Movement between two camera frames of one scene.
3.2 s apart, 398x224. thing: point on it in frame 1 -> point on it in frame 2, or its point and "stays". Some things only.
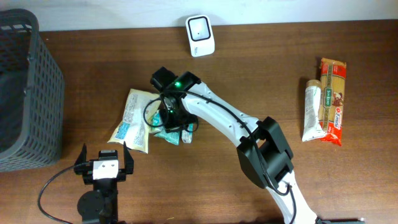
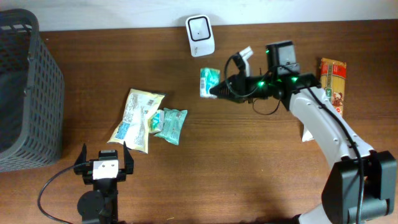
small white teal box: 186,135 -> 209,78
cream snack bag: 134,128 stays
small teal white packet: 156,121 stays
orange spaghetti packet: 333,74 stays
